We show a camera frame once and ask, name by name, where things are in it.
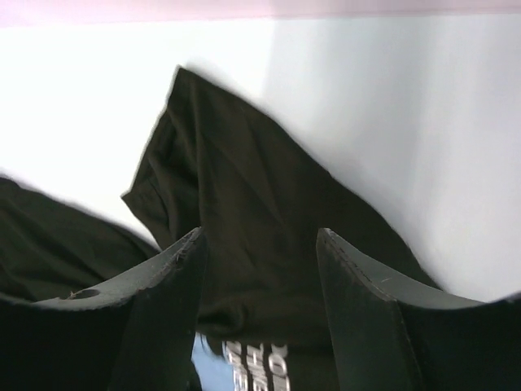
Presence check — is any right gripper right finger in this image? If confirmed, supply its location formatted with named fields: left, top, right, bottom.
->
left=317, top=229, right=520, bottom=391

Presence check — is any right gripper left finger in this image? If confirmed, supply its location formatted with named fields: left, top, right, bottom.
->
left=1, top=228, right=208, bottom=390

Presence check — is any black printed t shirt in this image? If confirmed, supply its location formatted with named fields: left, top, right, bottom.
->
left=1, top=68, right=432, bottom=390

